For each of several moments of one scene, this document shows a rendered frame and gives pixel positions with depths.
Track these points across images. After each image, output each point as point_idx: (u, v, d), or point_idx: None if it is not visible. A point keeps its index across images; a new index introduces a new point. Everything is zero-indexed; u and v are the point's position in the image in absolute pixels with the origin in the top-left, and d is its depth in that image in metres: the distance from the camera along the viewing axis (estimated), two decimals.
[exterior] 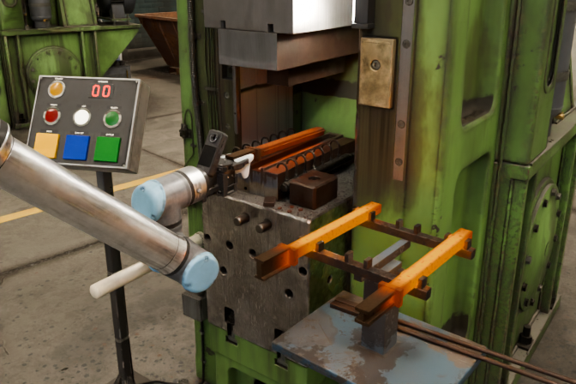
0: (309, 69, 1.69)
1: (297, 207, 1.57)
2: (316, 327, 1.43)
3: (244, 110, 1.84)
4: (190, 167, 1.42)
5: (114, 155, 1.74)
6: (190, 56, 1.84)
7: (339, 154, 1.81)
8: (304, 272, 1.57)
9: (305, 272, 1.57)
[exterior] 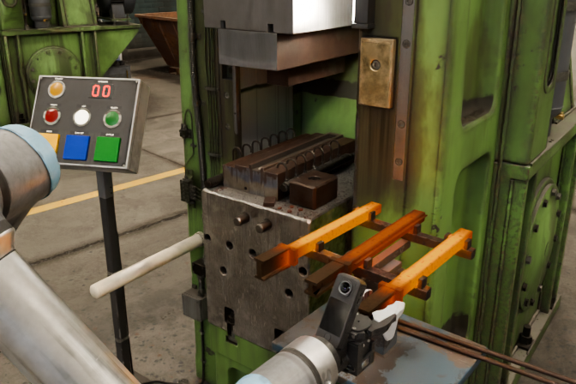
0: (309, 69, 1.69)
1: (297, 207, 1.57)
2: (316, 327, 1.43)
3: (244, 110, 1.84)
4: (313, 341, 0.89)
5: (114, 155, 1.74)
6: (190, 56, 1.84)
7: (339, 154, 1.81)
8: (304, 272, 1.57)
9: (305, 272, 1.57)
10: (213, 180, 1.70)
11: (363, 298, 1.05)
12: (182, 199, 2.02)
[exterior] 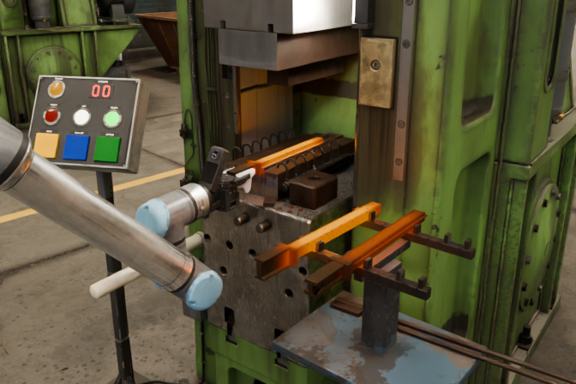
0: (309, 69, 1.69)
1: (297, 207, 1.57)
2: (316, 327, 1.43)
3: (244, 110, 1.84)
4: (193, 184, 1.44)
5: (114, 155, 1.74)
6: (190, 56, 1.84)
7: (339, 154, 1.81)
8: (304, 272, 1.57)
9: (305, 272, 1.57)
10: None
11: None
12: None
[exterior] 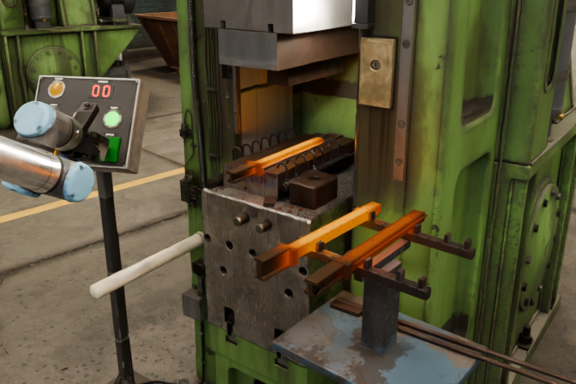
0: (309, 69, 1.69)
1: (297, 207, 1.57)
2: (316, 327, 1.43)
3: (244, 110, 1.84)
4: None
5: (114, 155, 1.74)
6: (190, 56, 1.84)
7: (339, 154, 1.81)
8: (304, 272, 1.57)
9: (305, 272, 1.57)
10: (213, 180, 1.70)
11: None
12: (182, 199, 2.02)
